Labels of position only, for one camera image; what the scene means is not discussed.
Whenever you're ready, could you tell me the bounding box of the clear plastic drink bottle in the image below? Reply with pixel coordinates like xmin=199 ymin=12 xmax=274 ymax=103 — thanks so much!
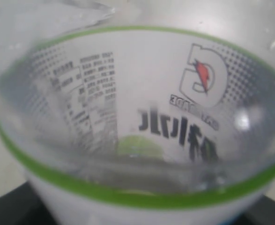
xmin=0 ymin=0 xmax=275 ymax=225

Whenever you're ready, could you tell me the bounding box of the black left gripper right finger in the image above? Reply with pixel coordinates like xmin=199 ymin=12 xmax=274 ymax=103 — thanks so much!
xmin=231 ymin=196 xmax=275 ymax=225

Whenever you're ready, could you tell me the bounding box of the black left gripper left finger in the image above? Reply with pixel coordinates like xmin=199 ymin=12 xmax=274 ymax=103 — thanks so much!
xmin=0 ymin=182 xmax=51 ymax=225

